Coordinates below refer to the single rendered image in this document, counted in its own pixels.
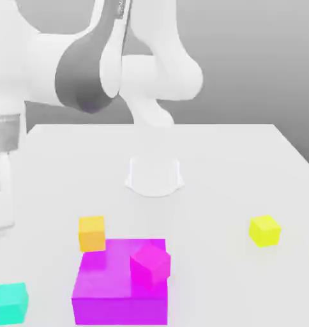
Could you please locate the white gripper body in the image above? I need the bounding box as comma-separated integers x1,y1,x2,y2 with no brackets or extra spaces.
0,151,16,232

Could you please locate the small orange cube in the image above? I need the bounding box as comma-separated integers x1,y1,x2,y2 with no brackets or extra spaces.
78,215,107,253

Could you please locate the small teal cube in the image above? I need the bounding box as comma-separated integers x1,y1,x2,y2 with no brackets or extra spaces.
0,282,29,327

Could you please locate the small pink cube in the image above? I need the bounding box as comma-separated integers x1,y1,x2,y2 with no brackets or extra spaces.
130,244,172,285

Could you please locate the small yellow cube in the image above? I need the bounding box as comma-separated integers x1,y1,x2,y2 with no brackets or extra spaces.
248,215,282,248

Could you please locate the large magenta box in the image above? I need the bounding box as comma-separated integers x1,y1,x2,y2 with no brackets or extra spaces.
71,238,169,326

